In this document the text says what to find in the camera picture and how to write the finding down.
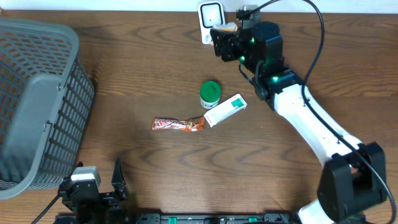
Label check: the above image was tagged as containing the orange red candy wrapper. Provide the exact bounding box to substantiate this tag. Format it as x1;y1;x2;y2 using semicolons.
151;117;205;133

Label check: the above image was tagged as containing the grey plastic mesh basket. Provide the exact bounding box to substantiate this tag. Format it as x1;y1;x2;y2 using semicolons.
1;17;95;200

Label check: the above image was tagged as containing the orange snack packet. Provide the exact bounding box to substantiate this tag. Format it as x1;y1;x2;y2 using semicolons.
210;22;238;46

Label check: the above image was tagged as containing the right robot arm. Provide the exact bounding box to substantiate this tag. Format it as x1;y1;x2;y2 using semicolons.
210;22;391;223

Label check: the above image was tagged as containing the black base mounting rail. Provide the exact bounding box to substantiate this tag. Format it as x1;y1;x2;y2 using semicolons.
131;212;301;224

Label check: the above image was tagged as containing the white barcode scanner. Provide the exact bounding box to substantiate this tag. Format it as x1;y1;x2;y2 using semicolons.
197;1;225;45

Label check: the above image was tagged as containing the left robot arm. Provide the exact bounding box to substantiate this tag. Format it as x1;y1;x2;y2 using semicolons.
54;159;131;224

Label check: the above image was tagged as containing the green lid white jar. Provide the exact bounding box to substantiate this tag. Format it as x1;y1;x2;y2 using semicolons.
200;81;221;110

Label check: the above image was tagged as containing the white green Panadol box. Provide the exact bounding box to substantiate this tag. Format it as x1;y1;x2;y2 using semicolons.
204;93;248;128

